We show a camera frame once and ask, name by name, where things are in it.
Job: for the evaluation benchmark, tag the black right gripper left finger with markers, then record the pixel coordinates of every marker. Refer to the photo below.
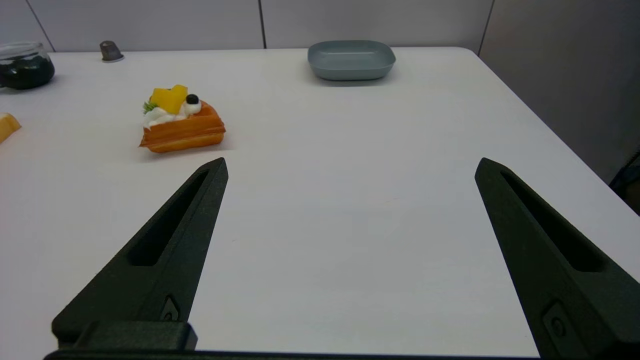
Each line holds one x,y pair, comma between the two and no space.
165,270

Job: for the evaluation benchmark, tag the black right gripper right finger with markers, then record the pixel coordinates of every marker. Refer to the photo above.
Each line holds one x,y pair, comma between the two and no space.
560,280

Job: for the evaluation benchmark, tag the waffle with fruit topping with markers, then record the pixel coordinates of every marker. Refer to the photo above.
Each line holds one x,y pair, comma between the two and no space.
182,131

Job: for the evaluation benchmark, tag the white bread slice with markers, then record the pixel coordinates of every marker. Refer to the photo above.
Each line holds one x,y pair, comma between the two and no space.
7,126

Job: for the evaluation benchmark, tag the grey coffee capsule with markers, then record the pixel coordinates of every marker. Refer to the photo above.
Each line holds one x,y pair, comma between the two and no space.
110,51

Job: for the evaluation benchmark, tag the grey-blue shallow plate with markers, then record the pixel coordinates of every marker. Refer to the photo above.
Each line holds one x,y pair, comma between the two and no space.
351,62

